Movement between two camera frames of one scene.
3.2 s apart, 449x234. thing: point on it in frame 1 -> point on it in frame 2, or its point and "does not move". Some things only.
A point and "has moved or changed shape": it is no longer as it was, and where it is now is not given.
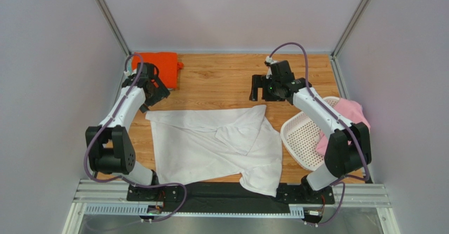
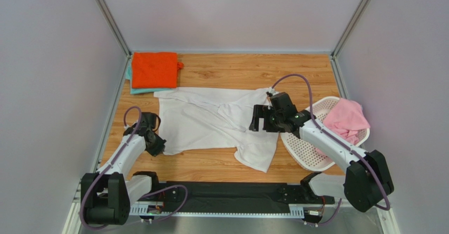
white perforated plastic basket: (300, 137) does not move
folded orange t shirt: (166, 64) does not move
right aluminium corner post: (354, 19) does not move
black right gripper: (264, 88) -> (266, 118)
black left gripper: (161, 92) -> (159, 148)
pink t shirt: (350, 109) does not move
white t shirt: (194, 145) has moved or changed shape
